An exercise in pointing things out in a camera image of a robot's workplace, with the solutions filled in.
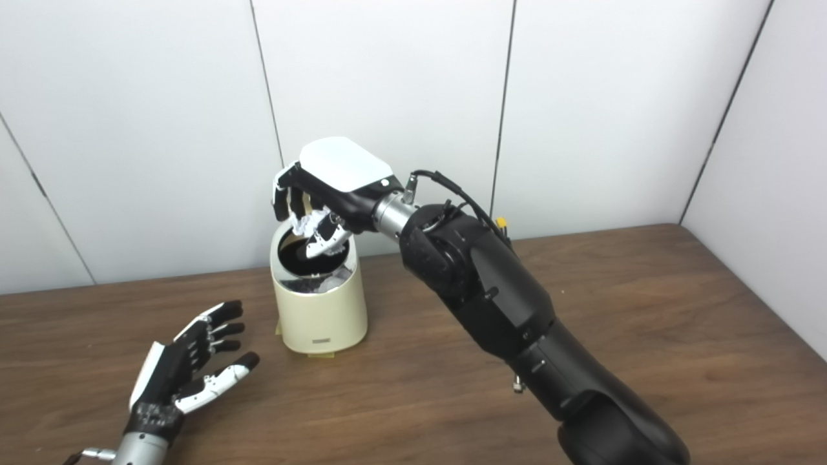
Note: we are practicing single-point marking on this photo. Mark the white paper ball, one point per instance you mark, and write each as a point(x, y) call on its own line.
point(307, 225)

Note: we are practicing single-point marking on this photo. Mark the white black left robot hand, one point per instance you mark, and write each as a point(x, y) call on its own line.
point(168, 381)

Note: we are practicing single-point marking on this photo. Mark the wide yellow tape piece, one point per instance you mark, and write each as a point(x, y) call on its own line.
point(322, 355)

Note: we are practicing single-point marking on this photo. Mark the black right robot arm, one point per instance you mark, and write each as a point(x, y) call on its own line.
point(504, 310)

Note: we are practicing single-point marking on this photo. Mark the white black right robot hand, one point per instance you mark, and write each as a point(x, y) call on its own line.
point(349, 174)

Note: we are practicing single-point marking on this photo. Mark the cream-colored bin body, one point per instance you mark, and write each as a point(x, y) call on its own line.
point(323, 310)

